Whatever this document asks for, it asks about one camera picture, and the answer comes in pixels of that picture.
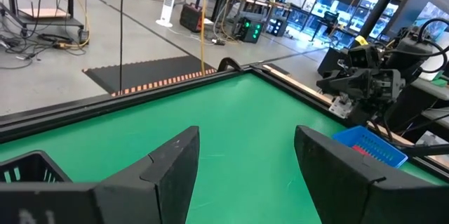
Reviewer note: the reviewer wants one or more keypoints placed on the red rectangular block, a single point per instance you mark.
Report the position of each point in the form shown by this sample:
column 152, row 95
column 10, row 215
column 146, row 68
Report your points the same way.
column 359, row 150

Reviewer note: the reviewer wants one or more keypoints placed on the black computer case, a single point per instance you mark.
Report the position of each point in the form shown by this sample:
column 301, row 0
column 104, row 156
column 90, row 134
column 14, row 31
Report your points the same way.
column 277, row 26

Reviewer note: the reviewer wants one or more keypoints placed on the blue slotted plastic basket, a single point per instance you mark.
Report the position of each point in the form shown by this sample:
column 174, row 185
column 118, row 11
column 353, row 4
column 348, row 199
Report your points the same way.
column 377, row 145

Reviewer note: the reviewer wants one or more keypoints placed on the black slotted plastic basket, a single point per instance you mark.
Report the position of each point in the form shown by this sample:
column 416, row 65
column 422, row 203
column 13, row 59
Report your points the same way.
column 31, row 162

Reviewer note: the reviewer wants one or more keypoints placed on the black metal cart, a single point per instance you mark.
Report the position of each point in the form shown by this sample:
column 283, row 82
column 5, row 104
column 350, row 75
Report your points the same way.
column 45, row 20

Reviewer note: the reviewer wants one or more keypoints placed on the yellow tag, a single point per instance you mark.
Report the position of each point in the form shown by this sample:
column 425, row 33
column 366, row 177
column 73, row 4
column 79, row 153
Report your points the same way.
column 361, row 40

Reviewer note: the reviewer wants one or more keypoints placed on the black curved clamp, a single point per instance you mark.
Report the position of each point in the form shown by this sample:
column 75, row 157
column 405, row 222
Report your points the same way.
column 229, row 63

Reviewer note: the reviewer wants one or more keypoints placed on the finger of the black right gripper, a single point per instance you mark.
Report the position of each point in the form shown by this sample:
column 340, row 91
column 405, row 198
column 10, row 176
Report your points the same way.
column 331, row 84
column 338, row 74

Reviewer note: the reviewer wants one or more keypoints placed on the black slanted pole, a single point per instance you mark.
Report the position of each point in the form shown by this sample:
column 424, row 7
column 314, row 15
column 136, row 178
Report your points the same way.
column 382, row 6

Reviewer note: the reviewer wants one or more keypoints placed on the white metal bracket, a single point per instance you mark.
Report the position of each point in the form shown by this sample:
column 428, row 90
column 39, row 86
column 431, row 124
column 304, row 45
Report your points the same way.
column 340, row 107

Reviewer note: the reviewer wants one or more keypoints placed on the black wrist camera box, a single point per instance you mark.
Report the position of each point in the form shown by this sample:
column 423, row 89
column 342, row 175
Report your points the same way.
column 365, row 55

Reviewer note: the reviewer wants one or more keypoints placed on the black orange-edged floor mat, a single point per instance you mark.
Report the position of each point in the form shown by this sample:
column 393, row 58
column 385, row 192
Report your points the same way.
column 147, row 73

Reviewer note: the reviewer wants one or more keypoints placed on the rack of display screens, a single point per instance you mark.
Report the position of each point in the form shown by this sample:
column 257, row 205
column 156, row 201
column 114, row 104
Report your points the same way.
column 350, row 10

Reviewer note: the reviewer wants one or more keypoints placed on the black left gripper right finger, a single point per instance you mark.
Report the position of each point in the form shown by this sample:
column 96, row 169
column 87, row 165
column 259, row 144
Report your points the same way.
column 343, row 189

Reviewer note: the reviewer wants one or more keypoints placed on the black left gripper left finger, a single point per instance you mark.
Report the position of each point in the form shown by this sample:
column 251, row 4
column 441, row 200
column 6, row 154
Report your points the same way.
column 165, row 185

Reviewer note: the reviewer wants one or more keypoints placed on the red and black box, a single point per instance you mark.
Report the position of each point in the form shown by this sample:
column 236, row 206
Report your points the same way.
column 191, row 18

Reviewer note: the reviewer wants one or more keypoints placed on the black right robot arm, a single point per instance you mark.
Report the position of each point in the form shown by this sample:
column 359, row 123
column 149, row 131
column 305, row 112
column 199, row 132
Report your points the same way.
column 417, row 76

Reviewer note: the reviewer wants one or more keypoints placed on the wooden edge strip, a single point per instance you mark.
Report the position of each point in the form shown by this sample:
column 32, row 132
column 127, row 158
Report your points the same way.
column 298, row 83

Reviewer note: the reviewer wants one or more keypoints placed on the computer case green lights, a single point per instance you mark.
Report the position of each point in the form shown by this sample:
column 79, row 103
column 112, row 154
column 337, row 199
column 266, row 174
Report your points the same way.
column 249, row 30

